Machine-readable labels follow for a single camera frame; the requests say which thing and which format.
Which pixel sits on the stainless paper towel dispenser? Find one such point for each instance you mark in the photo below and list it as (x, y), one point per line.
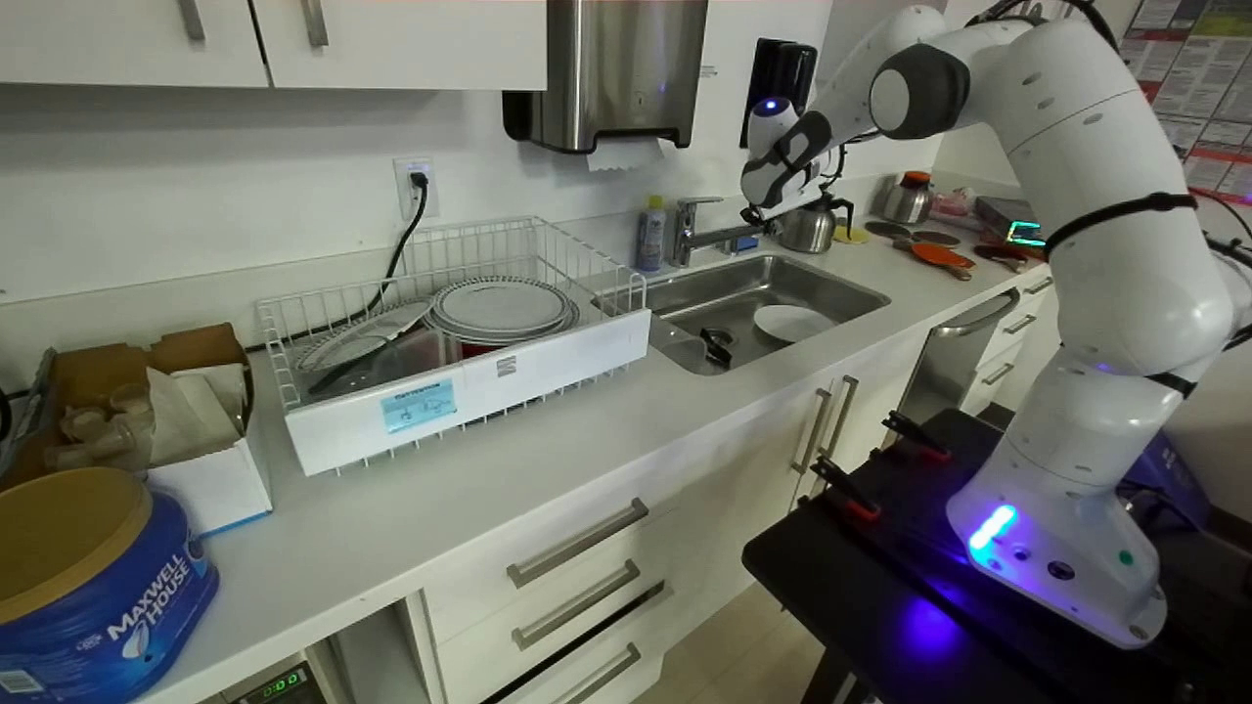
(619, 64)

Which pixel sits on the blue Maxwell House coffee can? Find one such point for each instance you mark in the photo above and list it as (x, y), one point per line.
(92, 589)

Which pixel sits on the teal glowing device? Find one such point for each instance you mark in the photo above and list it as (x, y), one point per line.
(1028, 236)

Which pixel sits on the red black clamp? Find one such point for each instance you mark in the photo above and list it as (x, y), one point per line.
(918, 440)
(848, 489)

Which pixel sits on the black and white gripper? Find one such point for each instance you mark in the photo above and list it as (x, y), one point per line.
(787, 152)

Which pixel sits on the metal canister with red lid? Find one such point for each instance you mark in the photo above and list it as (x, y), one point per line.
(908, 198)

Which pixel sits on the white paper box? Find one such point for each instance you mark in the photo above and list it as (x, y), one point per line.
(218, 485)

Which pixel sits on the white upper cabinet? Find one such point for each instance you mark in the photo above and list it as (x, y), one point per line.
(393, 40)

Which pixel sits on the black wall soap dispenser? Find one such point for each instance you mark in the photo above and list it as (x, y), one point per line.
(785, 64)

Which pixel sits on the stainless dishwasher front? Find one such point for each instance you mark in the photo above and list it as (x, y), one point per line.
(952, 352)

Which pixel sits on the dish soap bottle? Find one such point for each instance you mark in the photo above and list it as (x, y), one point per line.
(652, 236)

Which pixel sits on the black utensil in sink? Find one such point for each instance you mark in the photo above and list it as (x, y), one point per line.
(719, 345)

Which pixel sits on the metal kettle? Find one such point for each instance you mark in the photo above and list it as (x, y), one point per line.
(808, 232)

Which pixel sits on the white wall power outlet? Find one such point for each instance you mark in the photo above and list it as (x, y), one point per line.
(416, 184)

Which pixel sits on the white plate in sink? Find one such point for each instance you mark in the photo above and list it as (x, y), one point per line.
(791, 323)

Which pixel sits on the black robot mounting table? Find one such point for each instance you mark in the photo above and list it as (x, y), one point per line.
(886, 589)

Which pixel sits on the wall poster with text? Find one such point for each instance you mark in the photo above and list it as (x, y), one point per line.
(1205, 78)

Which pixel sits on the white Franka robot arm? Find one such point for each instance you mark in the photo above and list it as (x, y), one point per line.
(1108, 259)

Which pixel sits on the brown cardboard box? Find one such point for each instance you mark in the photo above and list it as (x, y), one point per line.
(105, 392)

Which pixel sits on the white drawer base cabinet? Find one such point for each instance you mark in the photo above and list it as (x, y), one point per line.
(613, 549)

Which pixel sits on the dark metal pan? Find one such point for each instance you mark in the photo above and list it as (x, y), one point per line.
(375, 352)

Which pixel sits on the stainless steel sink basin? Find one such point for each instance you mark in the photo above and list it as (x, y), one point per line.
(731, 294)

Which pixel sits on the round grey-rimmed plate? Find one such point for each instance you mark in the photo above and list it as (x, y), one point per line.
(501, 310)

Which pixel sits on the chrome sink faucet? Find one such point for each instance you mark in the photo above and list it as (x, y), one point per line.
(685, 236)

